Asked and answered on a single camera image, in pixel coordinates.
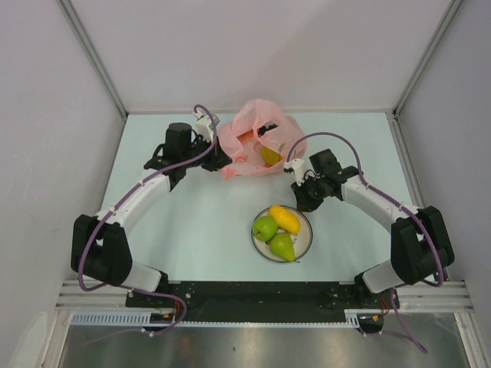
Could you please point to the white cable duct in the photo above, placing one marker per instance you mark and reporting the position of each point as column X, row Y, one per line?
column 159, row 318

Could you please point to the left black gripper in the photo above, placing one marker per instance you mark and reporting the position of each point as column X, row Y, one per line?
column 217, row 159

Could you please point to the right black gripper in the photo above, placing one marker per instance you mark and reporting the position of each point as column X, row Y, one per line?
column 303, row 203

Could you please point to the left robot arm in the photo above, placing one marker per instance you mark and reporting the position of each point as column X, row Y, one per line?
column 100, row 246

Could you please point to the yellow fake fruit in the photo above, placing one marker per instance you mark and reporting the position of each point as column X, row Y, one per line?
column 285, row 219

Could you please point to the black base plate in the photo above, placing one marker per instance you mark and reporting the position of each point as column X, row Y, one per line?
column 278, row 296

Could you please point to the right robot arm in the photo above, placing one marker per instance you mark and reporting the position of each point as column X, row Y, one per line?
column 419, row 241

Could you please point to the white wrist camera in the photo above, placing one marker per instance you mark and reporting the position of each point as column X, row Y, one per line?
column 204, row 125
column 298, row 167

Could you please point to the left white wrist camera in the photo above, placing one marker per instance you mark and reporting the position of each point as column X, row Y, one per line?
column 204, row 125

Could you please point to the pink plastic bag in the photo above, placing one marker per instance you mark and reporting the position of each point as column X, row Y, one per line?
column 246, row 158

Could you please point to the green fake pear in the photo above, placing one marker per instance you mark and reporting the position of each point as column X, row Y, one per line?
column 282, row 247

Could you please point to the green fake apple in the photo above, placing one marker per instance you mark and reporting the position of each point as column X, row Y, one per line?
column 264, row 228

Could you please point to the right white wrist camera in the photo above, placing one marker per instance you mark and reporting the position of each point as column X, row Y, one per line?
column 298, row 167

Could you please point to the yellow fake banana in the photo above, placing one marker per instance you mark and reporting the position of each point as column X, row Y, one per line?
column 270, row 156

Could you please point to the red fake fruit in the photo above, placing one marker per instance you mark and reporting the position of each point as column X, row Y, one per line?
column 246, row 137

